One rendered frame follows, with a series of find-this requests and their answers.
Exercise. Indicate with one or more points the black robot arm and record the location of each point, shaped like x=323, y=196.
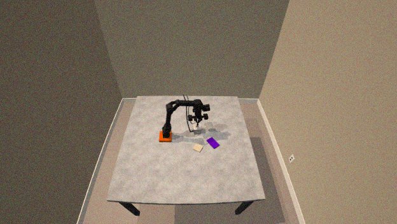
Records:
x=198, y=107

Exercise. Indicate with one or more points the purple flat rectangular block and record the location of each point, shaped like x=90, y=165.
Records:
x=213, y=143

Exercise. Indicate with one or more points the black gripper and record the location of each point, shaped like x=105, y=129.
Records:
x=198, y=116

